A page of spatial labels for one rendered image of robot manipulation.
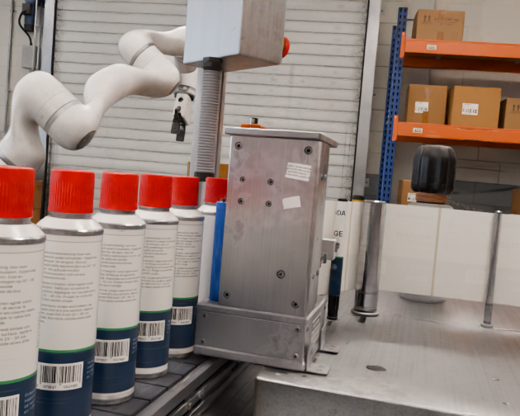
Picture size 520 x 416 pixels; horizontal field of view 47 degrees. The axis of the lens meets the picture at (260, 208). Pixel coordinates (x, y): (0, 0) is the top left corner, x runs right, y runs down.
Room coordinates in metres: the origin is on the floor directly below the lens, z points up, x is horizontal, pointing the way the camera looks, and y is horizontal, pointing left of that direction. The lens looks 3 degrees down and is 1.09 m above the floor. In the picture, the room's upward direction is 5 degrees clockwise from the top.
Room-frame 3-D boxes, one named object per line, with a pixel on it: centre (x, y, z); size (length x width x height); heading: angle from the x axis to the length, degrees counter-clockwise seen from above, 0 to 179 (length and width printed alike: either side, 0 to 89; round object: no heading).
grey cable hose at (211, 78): (1.02, 0.10, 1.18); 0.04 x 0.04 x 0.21
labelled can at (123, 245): (0.53, 0.13, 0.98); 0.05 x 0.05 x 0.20
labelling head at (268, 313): (0.72, -0.02, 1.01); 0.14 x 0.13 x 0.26; 165
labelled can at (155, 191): (0.61, 0.11, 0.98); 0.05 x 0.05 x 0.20
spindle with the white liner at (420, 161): (1.15, -0.33, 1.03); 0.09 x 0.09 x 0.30
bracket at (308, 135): (0.72, -0.02, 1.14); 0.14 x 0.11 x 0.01; 165
